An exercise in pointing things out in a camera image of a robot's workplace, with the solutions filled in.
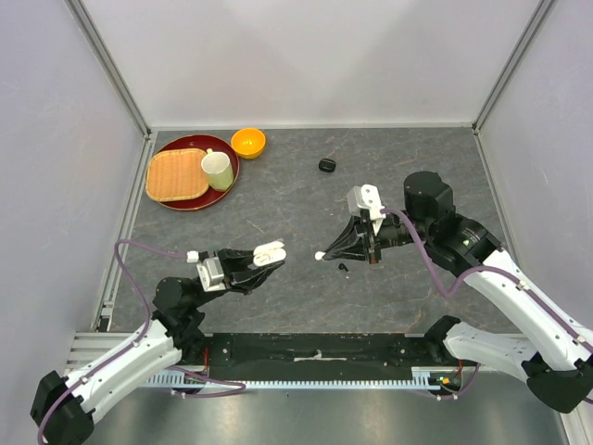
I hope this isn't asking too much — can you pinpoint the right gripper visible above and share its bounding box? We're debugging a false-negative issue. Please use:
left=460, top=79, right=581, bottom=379
left=323, top=210, right=432, bottom=264

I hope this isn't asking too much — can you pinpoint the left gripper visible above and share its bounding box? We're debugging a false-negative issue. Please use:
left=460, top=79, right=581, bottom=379
left=190, top=247, right=284, bottom=309

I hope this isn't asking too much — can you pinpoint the white earbud charging case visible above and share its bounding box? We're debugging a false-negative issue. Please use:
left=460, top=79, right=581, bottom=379
left=253, top=239, right=287, bottom=267

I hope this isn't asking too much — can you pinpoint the black earbud charging case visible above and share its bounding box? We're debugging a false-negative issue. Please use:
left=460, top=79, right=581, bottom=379
left=318, top=158, right=336, bottom=173

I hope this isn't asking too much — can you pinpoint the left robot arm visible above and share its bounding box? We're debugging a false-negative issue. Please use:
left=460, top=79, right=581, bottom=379
left=31, top=240, right=286, bottom=444

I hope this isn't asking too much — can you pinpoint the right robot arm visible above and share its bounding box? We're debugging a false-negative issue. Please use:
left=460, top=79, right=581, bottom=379
left=314, top=171, right=592, bottom=413

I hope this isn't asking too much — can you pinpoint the red round tray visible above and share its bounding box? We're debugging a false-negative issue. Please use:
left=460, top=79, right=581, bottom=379
left=158, top=134, right=240, bottom=211

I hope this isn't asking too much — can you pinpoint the pale green cup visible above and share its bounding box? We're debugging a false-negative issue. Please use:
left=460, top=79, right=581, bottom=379
left=201, top=148, right=234, bottom=192

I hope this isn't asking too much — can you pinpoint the woven bamboo mat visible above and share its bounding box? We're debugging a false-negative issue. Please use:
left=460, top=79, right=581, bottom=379
left=145, top=148, right=209, bottom=202

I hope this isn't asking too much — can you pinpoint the orange bowl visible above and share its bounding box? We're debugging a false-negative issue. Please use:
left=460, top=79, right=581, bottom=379
left=231, top=128, right=267, bottom=159

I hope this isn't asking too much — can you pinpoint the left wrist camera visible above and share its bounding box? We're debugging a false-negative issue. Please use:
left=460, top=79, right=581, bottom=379
left=196, top=257, right=226, bottom=292

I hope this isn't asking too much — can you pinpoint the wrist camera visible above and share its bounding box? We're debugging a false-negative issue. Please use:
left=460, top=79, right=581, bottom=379
left=196, top=257, right=226, bottom=292
left=347, top=184, right=385, bottom=235

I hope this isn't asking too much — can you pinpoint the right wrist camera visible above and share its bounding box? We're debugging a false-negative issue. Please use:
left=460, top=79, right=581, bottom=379
left=347, top=184, right=385, bottom=235

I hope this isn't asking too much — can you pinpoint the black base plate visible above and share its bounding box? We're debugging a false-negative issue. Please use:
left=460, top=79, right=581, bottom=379
left=183, top=333, right=472, bottom=369

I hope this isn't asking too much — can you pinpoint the slotted cable duct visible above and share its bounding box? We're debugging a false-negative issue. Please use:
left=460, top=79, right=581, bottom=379
left=145, top=362, right=461, bottom=390

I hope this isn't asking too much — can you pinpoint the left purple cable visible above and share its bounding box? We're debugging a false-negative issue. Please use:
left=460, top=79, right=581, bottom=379
left=36, top=239, right=200, bottom=444

